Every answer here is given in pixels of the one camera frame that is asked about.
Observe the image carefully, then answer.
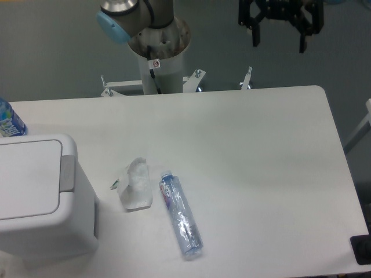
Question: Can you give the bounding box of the black clamp at table edge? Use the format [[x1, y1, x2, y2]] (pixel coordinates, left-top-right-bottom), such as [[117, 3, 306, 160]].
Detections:
[[350, 235, 370, 265]]

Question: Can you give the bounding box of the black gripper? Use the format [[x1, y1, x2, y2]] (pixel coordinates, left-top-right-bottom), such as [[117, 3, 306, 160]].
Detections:
[[238, 0, 324, 53]]

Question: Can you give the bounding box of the white frame at right edge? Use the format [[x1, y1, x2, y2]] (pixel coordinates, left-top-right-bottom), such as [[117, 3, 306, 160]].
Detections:
[[343, 99, 370, 155]]

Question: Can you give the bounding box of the grey trash can push button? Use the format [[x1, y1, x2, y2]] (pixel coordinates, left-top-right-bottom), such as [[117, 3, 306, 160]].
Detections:
[[59, 155, 75, 192]]

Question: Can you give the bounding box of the blue labelled water bottle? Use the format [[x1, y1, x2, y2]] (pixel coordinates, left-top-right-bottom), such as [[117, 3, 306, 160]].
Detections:
[[1, 98, 28, 137]]

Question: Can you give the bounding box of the empty clear plastic bottle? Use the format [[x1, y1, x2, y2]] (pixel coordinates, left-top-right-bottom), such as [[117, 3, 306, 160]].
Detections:
[[159, 170, 203, 259]]

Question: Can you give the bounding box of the black cable on pedestal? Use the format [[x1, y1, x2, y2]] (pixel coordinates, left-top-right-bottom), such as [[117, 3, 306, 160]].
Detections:
[[146, 45, 162, 95]]

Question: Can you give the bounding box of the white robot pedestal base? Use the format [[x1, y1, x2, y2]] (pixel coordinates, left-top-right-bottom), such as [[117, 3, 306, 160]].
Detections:
[[105, 17, 206, 95]]

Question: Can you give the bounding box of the white trash can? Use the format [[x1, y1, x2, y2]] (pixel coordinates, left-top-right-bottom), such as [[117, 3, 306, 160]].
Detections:
[[1, 134, 99, 260]]

